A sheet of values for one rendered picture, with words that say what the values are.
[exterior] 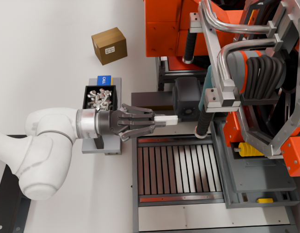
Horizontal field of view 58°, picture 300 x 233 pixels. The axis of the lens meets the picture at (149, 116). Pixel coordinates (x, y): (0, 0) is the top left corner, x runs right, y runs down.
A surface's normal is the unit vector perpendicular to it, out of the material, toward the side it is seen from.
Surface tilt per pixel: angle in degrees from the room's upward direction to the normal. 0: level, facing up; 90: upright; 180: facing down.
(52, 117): 8
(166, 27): 90
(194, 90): 0
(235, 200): 0
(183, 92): 0
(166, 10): 90
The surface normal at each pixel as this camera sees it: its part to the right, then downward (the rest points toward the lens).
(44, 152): 0.44, -0.62
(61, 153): 0.73, -0.52
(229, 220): 0.00, -0.56
